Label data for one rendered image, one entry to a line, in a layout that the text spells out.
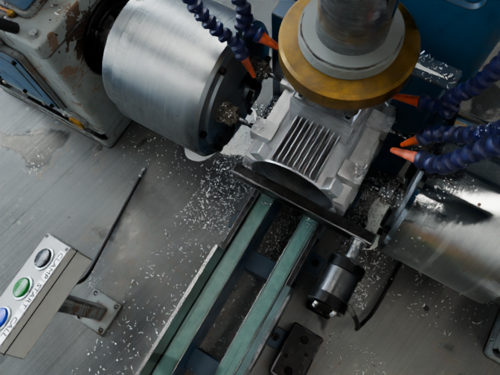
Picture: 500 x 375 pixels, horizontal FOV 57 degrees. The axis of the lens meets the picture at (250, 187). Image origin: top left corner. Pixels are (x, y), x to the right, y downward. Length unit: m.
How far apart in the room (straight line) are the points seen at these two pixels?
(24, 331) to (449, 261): 0.60
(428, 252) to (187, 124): 0.40
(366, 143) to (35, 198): 0.72
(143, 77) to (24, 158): 0.49
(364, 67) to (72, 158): 0.74
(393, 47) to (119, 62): 0.42
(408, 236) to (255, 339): 0.31
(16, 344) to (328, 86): 0.56
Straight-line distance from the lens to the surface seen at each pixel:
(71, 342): 1.02
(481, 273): 0.70
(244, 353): 0.82
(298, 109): 0.70
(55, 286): 0.75
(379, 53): 0.59
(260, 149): 0.71
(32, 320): 0.76
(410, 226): 0.67
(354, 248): 0.74
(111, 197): 1.05
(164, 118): 0.77
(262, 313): 0.82
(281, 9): 0.78
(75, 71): 0.90
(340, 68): 0.58
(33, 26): 0.84
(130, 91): 0.78
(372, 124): 0.76
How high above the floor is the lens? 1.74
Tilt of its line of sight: 70 degrees down
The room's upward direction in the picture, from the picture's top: 9 degrees counter-clockwise
